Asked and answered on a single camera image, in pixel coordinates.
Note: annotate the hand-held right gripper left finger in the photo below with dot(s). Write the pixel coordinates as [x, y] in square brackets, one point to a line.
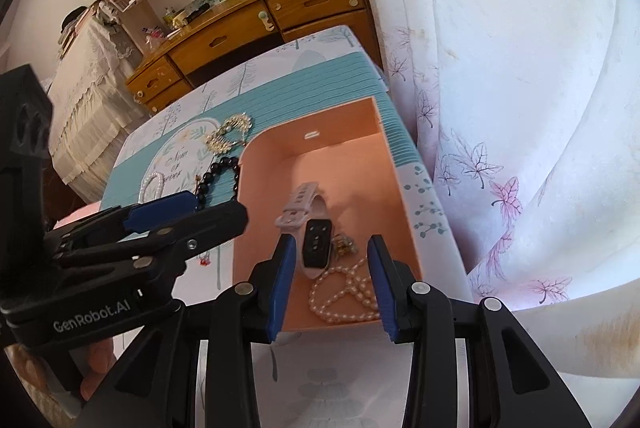
[281, 288]

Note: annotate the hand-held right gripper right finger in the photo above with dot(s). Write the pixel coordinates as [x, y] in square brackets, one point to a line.
[382, 288]

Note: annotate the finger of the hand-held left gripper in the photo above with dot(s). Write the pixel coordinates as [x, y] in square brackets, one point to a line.
[160, 208]
[215, 223]

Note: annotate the small gold charm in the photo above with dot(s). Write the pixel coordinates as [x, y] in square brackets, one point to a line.
[342, 247]

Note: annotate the smart watch with pale band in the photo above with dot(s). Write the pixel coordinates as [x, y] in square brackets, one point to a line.
[317, 243]

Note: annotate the pink storage box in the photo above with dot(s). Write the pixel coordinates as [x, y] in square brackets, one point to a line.
[340, 168]

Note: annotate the cream lace furniture cover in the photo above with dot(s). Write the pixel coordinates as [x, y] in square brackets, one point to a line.
[85, 98]

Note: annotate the wooden desk with drawers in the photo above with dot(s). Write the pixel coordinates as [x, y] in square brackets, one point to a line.
[225, 38]

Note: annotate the tree print tablecloth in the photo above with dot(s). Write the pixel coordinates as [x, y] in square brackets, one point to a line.
[320, 73]

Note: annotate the black remote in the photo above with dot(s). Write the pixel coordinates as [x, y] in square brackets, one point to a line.
[197, 12]

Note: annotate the black bag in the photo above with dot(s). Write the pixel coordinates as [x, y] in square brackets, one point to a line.
[75, 20]

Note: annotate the white green drawer lock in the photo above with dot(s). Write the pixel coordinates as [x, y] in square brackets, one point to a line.
[265, 20]

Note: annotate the white leaf print curtain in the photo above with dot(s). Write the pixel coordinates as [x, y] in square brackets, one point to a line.
[500, 58]

